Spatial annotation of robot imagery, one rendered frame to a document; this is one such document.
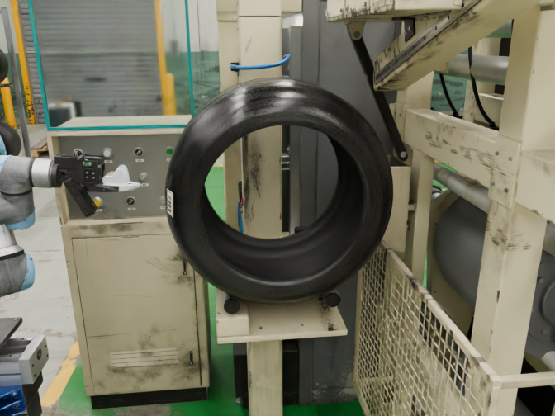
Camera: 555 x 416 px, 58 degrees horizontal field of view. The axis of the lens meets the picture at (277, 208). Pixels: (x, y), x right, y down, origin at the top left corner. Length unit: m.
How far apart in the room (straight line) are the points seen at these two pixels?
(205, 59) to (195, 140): 9.40
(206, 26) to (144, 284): 8.81
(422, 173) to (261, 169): 0.53
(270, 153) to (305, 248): 0.32
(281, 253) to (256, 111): 0.57
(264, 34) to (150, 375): 1.55
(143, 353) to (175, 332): 0.18
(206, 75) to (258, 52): 9.04
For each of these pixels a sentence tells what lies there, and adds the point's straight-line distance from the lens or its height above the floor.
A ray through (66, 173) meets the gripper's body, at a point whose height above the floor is 1.27.
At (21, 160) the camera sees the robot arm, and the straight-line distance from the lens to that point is 1.40.
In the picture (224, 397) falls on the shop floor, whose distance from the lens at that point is 2.52.
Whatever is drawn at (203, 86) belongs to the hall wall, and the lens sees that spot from 10.63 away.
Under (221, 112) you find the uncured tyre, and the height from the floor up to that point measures 1.43.
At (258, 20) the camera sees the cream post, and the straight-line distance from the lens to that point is 1.59.
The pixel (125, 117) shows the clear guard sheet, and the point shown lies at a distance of 2.02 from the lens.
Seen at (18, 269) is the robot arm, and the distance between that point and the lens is 1.77.
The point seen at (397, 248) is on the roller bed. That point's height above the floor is 0.92.
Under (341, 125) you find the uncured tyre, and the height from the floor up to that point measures 1.39.
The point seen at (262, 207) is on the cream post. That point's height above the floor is 1.06.
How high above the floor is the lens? 1.58
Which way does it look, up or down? 18 degrees down
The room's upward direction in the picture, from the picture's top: straight up
